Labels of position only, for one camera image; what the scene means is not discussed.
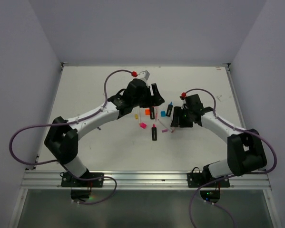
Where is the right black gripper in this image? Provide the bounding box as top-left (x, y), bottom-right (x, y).
top-left (171, 105), bottom-right (193, 127)

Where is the pink translucent highlighter pen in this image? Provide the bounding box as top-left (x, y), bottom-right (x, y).
top-left (155, 106), bottom-right (158, 121)

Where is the black orange highlighter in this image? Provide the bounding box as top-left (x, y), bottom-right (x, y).
top-left (149, 107), bottom-right (155, 120)

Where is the black blue highlighter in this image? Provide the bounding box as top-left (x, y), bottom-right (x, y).
top-left (166, 102), bottom-right (173, 117)

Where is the white yellow pen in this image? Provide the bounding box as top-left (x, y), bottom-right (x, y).
top-left (137, 108), bottom-right (141, 125)

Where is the white pen pink cap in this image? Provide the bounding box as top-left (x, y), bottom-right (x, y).
top-left (158, 119), bottom-right (173, 132)

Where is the pink highlighter cap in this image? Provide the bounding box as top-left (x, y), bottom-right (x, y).
top-left (140, 123), bottom-right (147, 129)

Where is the black marker pen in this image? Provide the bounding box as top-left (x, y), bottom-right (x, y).
top-left (151, 124), bottom-right (157, 141)

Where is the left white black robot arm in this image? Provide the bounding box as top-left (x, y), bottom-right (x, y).
top-left (44, 79), bottom-right (165, 187)

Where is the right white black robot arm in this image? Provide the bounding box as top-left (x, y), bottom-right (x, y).
top-left (171, 93), bottom-right (267, 187)

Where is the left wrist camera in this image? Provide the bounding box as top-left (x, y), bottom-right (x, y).
top-left (137, 70), bottom-right (150, 85)

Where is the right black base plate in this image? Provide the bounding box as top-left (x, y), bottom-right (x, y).
top-left (187, 172), bottom-right (230, 188)

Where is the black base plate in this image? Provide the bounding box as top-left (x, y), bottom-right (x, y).
top-left (61, 171), bottom-right (104, 188)
top-left (187, 172), bottom-right (230, 188)

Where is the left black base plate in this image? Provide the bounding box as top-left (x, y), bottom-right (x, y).
top-left (61, 171), bottom-right (104, 188)

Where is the aluminium mounting rail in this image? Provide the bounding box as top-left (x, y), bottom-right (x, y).
top-left (20, 171), bottom-right (271, 190)

